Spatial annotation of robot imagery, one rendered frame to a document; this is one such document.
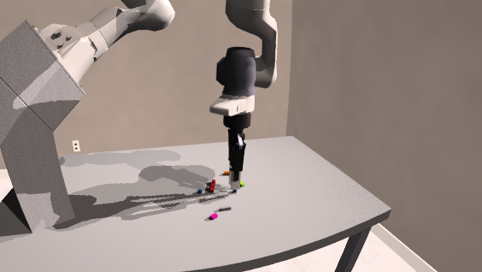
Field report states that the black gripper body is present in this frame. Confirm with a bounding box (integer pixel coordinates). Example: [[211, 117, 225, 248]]
[[223, 112, 251, 145]]

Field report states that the grey rod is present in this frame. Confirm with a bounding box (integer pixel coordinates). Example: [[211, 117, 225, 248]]
[[220, 205, 231, 211]]

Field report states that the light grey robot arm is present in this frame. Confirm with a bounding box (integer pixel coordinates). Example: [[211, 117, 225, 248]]
[[34, 0, 278, 116]]

